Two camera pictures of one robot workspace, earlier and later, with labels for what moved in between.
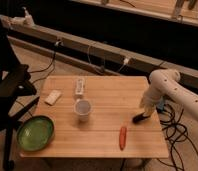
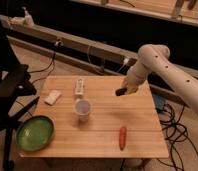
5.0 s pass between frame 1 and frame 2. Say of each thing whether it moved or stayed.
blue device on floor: stayed
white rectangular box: stayed
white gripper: moved
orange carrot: stayed
